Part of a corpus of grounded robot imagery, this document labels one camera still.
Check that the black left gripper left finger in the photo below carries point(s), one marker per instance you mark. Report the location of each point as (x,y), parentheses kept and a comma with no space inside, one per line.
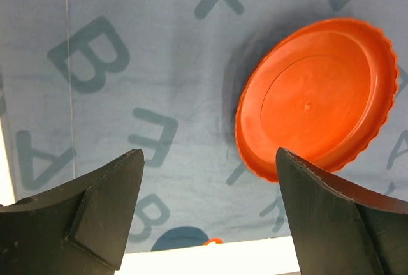
(79,227)

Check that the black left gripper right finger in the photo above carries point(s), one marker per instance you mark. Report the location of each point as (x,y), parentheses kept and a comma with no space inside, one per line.
(337,226)

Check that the blue letter-print placemat cloth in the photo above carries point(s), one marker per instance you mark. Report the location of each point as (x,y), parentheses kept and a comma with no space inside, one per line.
(84,81)

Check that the red round plastic plate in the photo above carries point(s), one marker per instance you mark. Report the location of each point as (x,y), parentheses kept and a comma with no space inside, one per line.
(324,92)

